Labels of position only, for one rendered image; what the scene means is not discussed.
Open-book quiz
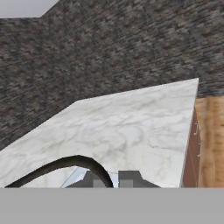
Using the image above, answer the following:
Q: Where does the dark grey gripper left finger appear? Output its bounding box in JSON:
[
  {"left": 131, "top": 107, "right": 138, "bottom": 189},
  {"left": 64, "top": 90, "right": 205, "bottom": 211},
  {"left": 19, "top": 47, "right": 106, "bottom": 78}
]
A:
[{"left": 65, "top": 170, "right": 109, "bottom": 188}]

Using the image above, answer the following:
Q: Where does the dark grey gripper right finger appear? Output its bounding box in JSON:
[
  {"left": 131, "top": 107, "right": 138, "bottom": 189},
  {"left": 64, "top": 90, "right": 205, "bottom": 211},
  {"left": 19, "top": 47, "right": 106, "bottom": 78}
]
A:
[{"left": 117, "top": 170, "right": 162, "bottom": 188}]

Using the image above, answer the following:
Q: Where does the black curved tap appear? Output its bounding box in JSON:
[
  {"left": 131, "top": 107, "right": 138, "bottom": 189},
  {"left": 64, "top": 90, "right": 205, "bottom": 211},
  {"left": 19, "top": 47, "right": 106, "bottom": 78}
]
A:
[{"left": 4, "top": 154, "right": 115, "bottom": 188}]

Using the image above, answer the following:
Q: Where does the brown base cupboard run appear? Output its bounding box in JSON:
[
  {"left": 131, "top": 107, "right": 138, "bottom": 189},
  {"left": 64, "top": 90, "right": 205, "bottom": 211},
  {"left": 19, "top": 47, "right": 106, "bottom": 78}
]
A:
[{"left": 181, "top": 107, "right": 202, "bottom": 188}]

